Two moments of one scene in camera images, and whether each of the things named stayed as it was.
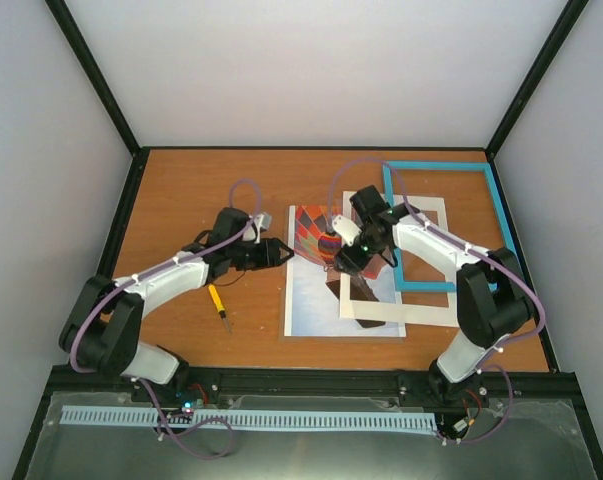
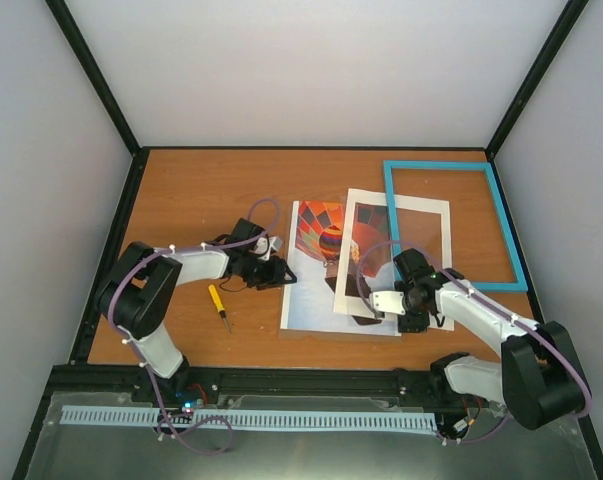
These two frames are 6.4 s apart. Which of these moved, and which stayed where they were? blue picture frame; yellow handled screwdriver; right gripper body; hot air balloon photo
Moved: right gripper body
Stayed: hot air balloon photo; blue picture frame; yellow handled screwdriver
